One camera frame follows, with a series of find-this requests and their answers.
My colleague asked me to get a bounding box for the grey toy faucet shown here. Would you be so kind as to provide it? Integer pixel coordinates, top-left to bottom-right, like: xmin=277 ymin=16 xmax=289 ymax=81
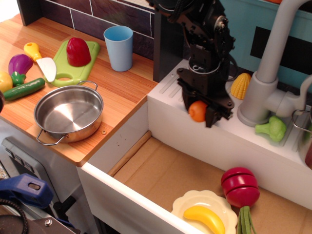
xmin=237 ymin=0 xmax=312 ymax=127

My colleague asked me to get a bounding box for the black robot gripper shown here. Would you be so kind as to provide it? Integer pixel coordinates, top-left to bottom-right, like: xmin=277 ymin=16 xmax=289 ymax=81
xmin=177 ymin=45 xmax=235 ymax=128

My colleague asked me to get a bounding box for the green plastic cutting board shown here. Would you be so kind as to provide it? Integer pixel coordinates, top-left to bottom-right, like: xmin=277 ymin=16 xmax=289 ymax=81
xmin=43 ymin=40 xmax=101 ymax=88

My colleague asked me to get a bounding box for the cream flower shaped plate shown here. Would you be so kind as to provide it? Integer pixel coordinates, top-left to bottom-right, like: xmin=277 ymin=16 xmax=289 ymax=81
xmin=172 ymin=190 xmax=238 ymax=234

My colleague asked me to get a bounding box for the red toy pepper half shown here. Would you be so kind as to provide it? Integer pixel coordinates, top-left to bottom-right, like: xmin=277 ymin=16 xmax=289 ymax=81
xmin=66 ymin=38 xmax=91 ymax=67

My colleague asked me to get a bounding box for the yellow toy banana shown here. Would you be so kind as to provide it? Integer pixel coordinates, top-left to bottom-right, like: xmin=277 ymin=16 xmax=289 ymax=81
xmin=183 ymin=206 xmax=226 ymax=234

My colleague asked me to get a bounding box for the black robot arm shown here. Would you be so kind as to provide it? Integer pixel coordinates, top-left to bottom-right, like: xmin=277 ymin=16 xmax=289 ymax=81
xmin=148 ymin=0 xmax=237 ymax=128

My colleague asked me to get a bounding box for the green toy broccoli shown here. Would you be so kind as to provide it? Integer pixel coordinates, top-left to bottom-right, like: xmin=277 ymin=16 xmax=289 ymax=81
xmin=255 ymin=116 xmax=287 ymax=142

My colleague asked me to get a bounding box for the green wooden toy cucumber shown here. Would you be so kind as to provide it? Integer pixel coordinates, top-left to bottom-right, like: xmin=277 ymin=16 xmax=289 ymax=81
xmin=3 ymin=78 xmax=46 ymax=101

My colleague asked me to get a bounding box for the white toy sink unit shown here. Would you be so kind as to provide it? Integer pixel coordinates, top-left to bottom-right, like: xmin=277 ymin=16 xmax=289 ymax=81
xmin=78 ymin=67 xmax=312 ymax=234

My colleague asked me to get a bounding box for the red wooden toy radish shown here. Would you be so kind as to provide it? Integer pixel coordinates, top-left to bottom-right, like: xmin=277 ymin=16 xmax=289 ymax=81
xmin=221 ymin=167 xmax=260 ymax=234

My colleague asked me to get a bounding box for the blue plastic clamp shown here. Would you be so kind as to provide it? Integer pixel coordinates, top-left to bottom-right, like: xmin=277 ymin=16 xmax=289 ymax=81
xmin=0 ymin=174 xmax=54 ymax=209

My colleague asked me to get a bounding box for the steel pot at right edge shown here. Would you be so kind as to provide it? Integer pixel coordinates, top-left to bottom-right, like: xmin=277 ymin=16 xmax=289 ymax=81
xmin=291 ymin=106 xmax=312 ymax=169

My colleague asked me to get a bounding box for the yellow handled toy knife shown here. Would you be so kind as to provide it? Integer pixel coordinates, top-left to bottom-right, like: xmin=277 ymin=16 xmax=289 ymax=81
xmin=23 ymin=42 xmax=57 ymax=83

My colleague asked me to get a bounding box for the yellow toy lemon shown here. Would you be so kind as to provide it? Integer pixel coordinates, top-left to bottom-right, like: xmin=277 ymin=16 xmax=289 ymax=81
xmin=0 ymin=71 xmax=13 ymax=93

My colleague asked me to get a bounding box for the yellow toy corn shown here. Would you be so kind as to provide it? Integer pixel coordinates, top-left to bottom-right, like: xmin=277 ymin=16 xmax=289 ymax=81
xmin=231 ymin=73 xmax=251 ymax=100

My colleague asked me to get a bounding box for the light blue plastic cup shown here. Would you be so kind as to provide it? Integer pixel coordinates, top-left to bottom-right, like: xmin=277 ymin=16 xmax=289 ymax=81
xmin=103 ymin=26 xmax=134 ymax=72

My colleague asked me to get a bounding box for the stainless steel pan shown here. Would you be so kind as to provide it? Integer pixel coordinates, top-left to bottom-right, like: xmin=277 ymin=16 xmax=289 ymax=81
xmin=34 ymin=80 xmax=104 ymax=146

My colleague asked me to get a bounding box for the purple toy eggplant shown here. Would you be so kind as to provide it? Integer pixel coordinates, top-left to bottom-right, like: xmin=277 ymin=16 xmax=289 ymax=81
xmin=8 ymin=54 xmax=33 ymax=87

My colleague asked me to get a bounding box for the orange plastic toy carrot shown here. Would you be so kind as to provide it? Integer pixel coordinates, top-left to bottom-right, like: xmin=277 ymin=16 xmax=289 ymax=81
xmin=188 ymin=100 xmax=207 ymax=122

